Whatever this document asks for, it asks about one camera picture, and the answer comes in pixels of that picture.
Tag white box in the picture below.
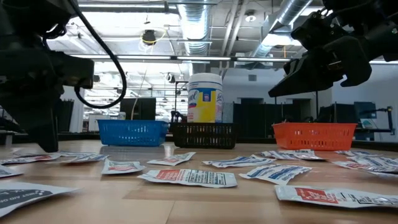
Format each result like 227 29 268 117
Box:
88 113 121 133

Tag blue plastic basket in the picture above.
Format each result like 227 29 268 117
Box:
97 119 169 147

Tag black room partition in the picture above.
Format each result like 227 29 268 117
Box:
233 98 318 139

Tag black pole frame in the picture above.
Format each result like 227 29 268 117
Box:
174 80 189 124

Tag white pillar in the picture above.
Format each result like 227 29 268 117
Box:
62 86 85 134

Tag black cabinets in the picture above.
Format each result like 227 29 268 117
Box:
57 99 75 134

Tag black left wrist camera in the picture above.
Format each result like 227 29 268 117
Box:
58 57 95 91

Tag black-print first aid packet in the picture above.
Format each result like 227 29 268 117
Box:
0 182 83 218
278 149 315 156

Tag ceiling light strip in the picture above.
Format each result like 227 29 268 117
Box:
0 52 398 65

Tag orange plastic basket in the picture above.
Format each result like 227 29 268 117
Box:
272 122 358 152

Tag slanted silver ceiling duct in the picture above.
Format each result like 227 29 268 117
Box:
251 0 313 58

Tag silver ceiling air duct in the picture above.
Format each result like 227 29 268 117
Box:
176 0 216 57

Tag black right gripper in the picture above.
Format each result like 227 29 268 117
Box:
269 35 373 98

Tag disinfecting wipes canister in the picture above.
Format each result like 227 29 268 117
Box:
187 72 224 124

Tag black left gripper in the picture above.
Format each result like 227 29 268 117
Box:
0 51 65 153

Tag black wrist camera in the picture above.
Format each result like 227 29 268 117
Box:
290 11 351 52
58 57 95 91

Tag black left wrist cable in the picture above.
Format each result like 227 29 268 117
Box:
67 0 127 110

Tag black plastic basket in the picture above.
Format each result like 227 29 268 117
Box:
170 122 238 149

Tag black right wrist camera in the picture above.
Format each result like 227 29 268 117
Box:
290 11 351 52

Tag grey-print white packet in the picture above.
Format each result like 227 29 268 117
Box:
0 164 26 179

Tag black screen panel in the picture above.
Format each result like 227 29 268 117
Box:
119 97 157 121

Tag black ceiling device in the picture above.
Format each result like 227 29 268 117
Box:
141 29 157 46

